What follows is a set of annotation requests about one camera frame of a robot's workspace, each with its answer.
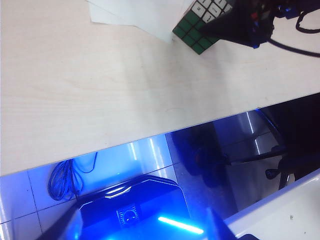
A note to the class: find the Rubik's cube black frame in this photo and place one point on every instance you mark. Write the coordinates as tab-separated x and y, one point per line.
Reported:
192	28

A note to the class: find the black chair base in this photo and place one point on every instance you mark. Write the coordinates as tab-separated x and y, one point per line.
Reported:
225	162

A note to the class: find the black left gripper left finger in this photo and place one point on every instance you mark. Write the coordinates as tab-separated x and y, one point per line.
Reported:
222	228

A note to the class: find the black computer case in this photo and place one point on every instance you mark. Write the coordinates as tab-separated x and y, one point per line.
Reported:
130	215

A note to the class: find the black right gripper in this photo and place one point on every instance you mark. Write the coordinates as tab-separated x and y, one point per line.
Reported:
261	20

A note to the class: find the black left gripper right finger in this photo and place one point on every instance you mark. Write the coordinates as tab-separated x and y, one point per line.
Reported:
250	237

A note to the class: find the large white paper sheet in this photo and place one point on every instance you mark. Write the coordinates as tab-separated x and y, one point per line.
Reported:
150	22

